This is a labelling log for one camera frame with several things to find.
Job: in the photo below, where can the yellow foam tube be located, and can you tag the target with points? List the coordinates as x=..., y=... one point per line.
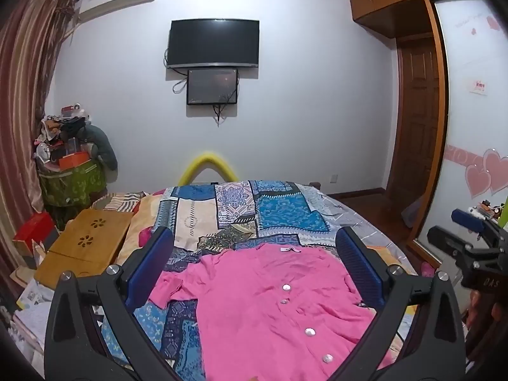
x=206, y=160

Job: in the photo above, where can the brown wooden door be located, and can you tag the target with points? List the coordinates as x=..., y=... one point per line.
x=416, y=127

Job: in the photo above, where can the pile of household clutter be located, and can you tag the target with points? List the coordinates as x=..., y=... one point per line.
x=63, y=127

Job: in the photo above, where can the white wall socket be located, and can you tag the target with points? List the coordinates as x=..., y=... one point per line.
x=334, y=178

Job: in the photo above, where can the striped brown curtain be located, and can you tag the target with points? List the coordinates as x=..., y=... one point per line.
x=24, y=107

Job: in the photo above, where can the stack of papers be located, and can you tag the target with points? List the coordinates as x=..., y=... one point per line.
x=33, y=317

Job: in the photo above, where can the orange box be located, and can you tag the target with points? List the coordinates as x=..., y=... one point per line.
x=73, y=160

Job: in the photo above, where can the bamboo lap desk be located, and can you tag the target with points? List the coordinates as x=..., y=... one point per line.
x=85, y=242

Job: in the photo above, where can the red box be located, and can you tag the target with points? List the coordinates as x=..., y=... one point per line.
x=33, y=232

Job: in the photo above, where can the person's right hand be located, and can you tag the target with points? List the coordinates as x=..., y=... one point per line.
x=486, y=325

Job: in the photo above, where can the grey striped bedsheet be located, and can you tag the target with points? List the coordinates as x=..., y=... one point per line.
x=349, y=218

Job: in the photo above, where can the frosted heart-print wardrobe door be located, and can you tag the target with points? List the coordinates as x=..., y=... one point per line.
x=468, y=135

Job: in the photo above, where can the black wall television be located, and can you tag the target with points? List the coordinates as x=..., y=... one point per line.
x=213, y=41

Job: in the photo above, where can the green patterned cloth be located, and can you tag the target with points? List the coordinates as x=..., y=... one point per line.
x=73, y=184

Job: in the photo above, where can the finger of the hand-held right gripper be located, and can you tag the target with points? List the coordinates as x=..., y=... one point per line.
x=448, y=242
x=466, y=219

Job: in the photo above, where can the small toy figurines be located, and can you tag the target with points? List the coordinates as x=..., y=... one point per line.
x=486, y=208

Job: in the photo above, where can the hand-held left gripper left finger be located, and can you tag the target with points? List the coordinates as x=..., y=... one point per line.
x=155, y=260

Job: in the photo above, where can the pink buttoned cardigan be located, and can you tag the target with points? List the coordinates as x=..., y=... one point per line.
x=270, y=309

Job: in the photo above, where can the pink slipper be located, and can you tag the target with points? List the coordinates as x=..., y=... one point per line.
x=428, y=270

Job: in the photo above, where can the blue patchwork printed blanket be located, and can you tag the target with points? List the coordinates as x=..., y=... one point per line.
x=238, y=210

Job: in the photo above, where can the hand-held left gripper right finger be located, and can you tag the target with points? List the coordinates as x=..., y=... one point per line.
x=357, y=268

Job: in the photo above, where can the small black wall screen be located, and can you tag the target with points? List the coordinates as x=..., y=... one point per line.
x=212, y=86

